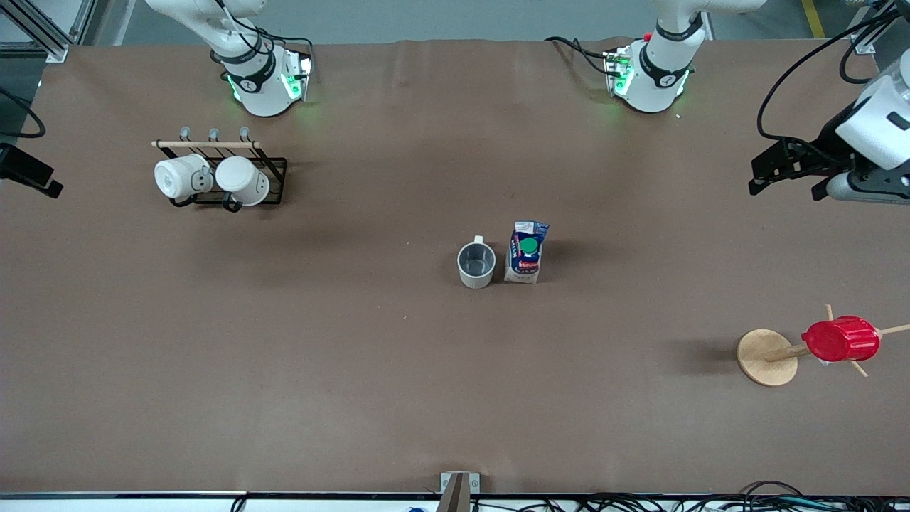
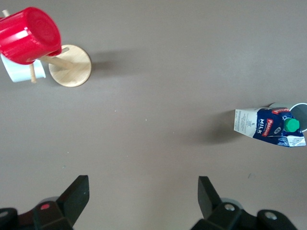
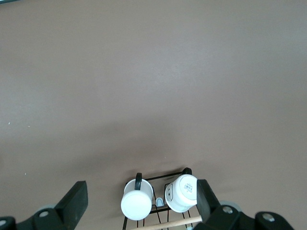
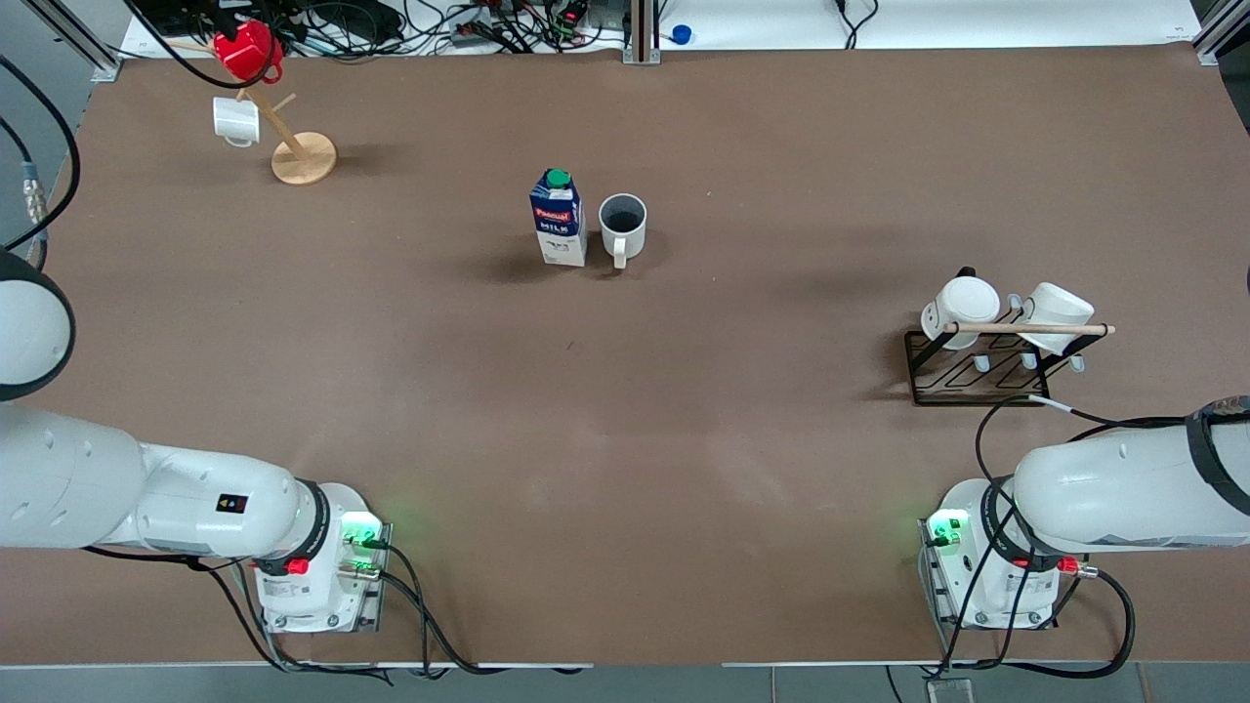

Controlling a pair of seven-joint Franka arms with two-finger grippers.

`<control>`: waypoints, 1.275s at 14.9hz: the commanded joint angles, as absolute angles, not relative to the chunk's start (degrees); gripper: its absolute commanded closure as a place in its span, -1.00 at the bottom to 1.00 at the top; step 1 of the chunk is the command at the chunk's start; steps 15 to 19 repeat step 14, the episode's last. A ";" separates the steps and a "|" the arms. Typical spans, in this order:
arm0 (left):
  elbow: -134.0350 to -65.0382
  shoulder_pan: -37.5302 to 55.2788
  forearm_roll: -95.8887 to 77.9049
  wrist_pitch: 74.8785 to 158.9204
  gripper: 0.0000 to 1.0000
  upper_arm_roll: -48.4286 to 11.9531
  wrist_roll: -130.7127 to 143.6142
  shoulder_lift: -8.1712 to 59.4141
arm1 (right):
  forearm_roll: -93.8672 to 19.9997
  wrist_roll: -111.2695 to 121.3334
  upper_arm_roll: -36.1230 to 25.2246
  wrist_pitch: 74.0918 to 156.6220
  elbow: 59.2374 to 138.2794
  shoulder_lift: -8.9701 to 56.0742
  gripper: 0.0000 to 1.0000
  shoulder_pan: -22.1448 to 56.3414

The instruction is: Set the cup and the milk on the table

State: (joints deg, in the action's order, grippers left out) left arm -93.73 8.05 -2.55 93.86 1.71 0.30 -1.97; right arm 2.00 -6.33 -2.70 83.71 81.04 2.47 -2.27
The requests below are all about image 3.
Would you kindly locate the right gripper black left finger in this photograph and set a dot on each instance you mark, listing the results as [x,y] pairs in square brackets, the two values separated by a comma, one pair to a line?
[72,203]

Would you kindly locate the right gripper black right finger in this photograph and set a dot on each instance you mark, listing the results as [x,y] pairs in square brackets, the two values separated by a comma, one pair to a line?
[207,203]

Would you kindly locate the white mug with face print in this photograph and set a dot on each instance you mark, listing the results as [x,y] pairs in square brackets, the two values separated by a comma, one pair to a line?
[182,194]

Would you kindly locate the brown table cover cloth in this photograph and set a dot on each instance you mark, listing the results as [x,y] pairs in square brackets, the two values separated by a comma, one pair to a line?
[96,72]

